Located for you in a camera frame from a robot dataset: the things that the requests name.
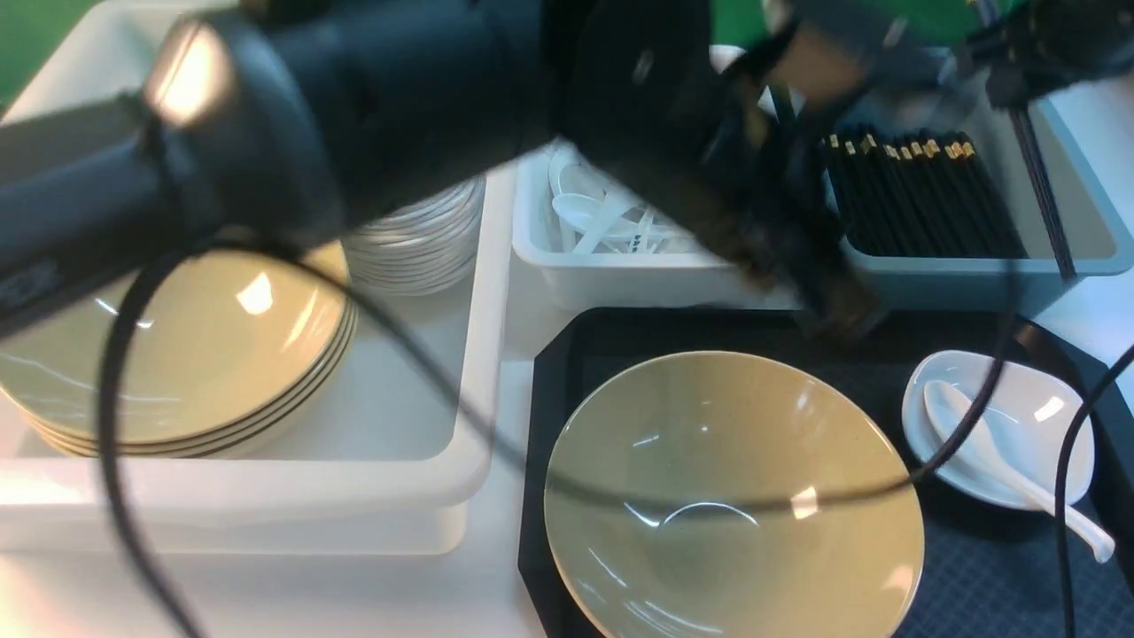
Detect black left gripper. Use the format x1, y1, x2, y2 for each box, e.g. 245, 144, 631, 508
567, 1, 882, 340

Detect yellow noodle bowl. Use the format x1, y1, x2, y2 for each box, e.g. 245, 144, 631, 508
544, 352, 925, 637

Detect white ceramic spoon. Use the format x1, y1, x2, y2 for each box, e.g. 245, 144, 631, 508
923, 380, 1116, 563

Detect small white dish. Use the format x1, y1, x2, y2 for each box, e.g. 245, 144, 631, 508
902, 350, 1083, 511

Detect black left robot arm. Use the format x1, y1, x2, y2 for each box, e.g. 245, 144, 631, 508
3, 1, 880, 338

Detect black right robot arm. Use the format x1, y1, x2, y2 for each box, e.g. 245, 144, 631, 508
763, 1, 1131, 109

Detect pile of white spoons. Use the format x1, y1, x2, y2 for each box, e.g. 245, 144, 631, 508
547, 143, 695, 254

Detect white spoon bin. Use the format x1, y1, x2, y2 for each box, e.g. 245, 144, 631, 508
511, 44, 798, 311

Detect pile of black chopsticks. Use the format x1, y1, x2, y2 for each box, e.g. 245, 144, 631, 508
819, 127, 1026, 260

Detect stack of white dishes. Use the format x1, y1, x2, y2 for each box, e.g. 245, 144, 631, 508
342, 176, 486, 296

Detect blue-grey chopstick bin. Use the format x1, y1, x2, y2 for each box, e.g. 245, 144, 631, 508
819, 78, 1131, 315

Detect large white tub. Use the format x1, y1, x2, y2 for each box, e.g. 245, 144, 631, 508
3, 1, 526, 555

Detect stack of yellow bowls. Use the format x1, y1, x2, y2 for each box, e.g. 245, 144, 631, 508
1, 252, 357, 459

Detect black serving tray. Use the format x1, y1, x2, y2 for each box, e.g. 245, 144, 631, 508
518, 308, 1133, 637

